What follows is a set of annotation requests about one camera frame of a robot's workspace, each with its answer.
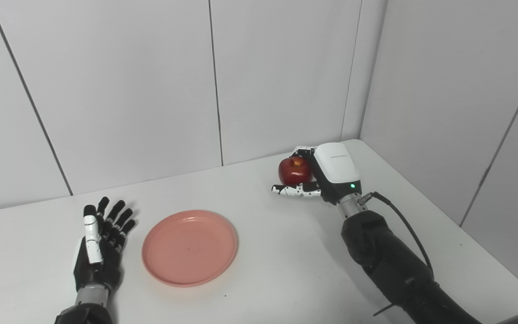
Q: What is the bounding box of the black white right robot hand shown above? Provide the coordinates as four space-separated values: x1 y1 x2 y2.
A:
272 142 362 205

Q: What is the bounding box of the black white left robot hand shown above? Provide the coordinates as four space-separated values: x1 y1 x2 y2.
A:
73 197 137 293

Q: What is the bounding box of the red apple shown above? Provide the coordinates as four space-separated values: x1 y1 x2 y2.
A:
278 156 313 186

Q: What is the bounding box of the pink round plate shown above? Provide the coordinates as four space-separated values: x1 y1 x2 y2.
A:
141 210 238 288

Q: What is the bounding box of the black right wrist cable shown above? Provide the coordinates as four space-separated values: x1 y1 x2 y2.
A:
360 191 435 316

